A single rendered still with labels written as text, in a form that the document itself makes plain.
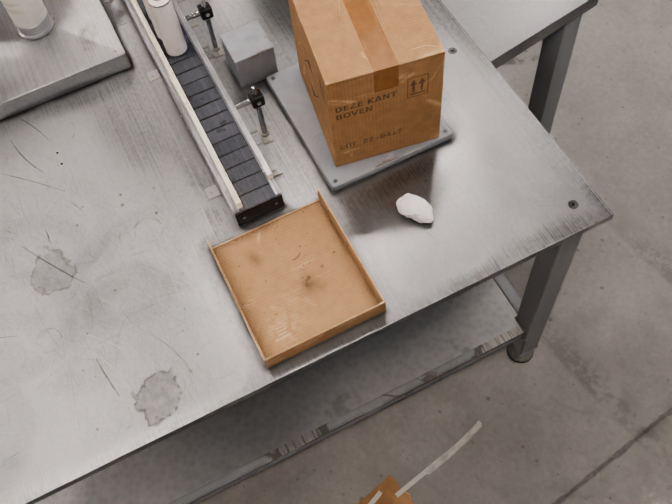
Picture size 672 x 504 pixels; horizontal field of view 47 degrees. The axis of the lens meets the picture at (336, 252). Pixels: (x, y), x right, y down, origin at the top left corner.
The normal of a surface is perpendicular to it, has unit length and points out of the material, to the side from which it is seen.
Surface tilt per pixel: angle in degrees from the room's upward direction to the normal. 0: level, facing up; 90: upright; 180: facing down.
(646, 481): 0
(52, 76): 0
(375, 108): 90
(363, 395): 0
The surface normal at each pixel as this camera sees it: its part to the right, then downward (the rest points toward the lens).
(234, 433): -0.07, -0.49
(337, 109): 0.29, 0.83
